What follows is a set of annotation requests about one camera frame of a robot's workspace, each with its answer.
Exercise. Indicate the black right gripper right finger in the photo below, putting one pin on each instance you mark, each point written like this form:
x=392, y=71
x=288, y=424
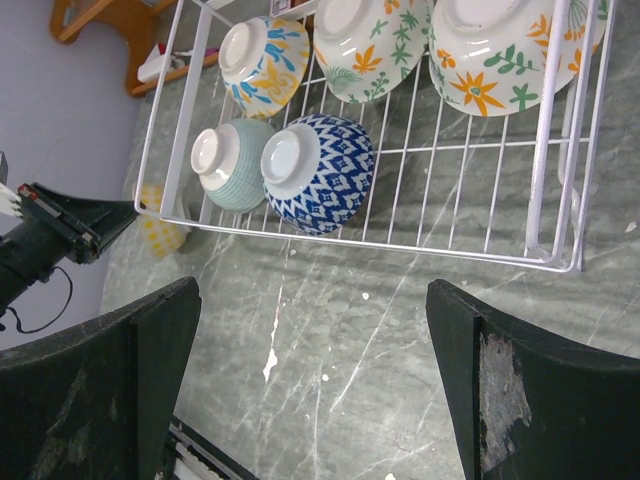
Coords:
x=527, y=403

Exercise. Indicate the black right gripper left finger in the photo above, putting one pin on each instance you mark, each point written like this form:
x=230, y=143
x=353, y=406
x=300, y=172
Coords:
x=95, y=401

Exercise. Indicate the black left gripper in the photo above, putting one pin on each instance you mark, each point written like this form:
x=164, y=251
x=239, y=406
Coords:
x=54, y=226

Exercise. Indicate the blue yellow patterned bowl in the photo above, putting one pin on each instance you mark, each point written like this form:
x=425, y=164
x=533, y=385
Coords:
x=160, y=237

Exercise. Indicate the plain light teal bowl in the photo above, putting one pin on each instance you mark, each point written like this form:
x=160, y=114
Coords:
x=227, y=161

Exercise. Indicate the red patterned bowl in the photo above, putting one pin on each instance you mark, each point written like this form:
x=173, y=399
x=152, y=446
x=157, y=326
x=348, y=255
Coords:
x=318, y=172

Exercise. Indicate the orange floral bowl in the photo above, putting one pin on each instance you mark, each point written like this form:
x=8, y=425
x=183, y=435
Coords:
x=263, y=61
x=366, y=48
x=488, y=58

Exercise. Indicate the wooden shelf rack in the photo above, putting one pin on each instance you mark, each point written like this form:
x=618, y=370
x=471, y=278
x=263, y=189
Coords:
x=137, y=22

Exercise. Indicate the white red box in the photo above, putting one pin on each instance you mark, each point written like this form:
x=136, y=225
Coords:
x=151, y=67

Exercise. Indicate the small red white card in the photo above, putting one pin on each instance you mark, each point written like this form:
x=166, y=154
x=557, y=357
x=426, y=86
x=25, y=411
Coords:
x=279, y=7

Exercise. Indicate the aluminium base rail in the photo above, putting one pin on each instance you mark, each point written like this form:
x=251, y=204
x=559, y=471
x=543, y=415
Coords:
x=189, y=455

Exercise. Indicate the white wire dish rack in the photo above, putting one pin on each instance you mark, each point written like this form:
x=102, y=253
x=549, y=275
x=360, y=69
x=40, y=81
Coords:
x=510, y=190

